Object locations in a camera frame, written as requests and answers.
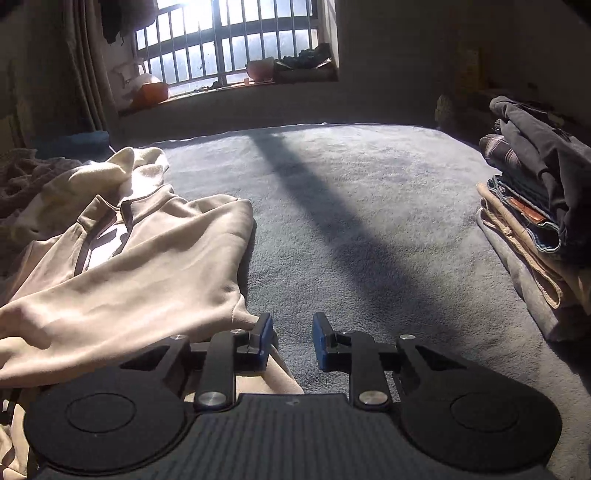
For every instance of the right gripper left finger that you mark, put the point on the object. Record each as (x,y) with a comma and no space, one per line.
(216,362)

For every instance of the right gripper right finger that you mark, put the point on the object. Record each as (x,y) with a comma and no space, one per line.
(426,379)

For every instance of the beige hoodie sweatshirt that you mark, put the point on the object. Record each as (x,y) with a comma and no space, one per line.
(122,278)

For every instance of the cardboard tray with dark clothes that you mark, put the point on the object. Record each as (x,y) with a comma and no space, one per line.
(311,65)

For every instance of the grey fleece bed blanket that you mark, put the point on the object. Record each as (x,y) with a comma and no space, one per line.
(375,226)

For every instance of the folded grey cloth bottom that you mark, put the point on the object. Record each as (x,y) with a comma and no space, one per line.
(564,324)

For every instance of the folded beige trousers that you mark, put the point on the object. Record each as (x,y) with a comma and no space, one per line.
(561,283)

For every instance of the folded blue jeans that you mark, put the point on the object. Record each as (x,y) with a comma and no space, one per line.
(543,231)

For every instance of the cream fleece garment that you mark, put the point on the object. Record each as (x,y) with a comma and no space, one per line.
(128,174)

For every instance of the plaid folded garment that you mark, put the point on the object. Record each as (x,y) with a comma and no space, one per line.
(499,154)

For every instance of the blue pillow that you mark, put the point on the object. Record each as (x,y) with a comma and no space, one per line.
(94,146)

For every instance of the orange box on sill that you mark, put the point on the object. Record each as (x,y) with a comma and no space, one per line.
(148,95)

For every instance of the pink bowl on sill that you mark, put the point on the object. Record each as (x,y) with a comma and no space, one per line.
(261,71)

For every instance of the dark folded garment on top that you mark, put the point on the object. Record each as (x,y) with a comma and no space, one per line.
(559,162)

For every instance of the pink patterned blanket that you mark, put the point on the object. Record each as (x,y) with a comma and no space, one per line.
(23,176)

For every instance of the beige curtain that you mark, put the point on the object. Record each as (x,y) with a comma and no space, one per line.
(83,37)

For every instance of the barred window grille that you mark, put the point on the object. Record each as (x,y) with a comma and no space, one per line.
(194,42)

